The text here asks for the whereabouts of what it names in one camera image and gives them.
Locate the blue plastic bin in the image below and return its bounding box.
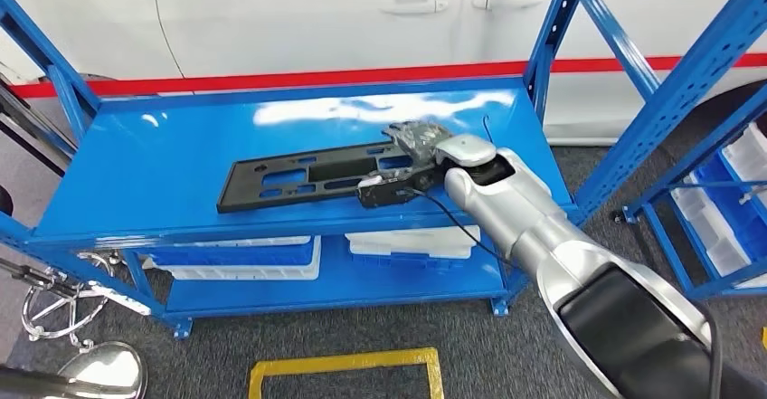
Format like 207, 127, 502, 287
147, 241, 316, 269
692, 150, 767, 266
350, 253, 469, 270

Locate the yellow floor tape square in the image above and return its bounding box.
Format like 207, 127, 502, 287
248, 347, 446, 399

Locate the white car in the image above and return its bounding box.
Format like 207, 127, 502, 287
0, 0, 767, 146

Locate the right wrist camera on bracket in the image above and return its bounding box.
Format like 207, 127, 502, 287
356, 165, 448, 210

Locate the chrome stanchion post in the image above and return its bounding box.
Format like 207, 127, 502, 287
0, 340, 148, 399

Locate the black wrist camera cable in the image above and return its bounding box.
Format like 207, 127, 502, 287
406, 187, 517, 269

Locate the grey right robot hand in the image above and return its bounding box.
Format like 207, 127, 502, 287
383, 120, 453, 166

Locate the black stanchion post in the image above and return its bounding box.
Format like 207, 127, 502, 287
0, 75, 79, 178

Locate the black upper arm cable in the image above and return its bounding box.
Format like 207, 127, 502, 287
688, 299, 726, 399

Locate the blue metal shelf rack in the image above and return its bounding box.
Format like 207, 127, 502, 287
0, 0, 767, 340

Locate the black plastic plate frame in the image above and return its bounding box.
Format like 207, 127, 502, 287
216, 138, 421, 214

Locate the blue shelf rack with casters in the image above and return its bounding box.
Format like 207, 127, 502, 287
611, 81, 767, 301

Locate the red barrier belt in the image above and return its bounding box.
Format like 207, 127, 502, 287
8, 52, 767, 99

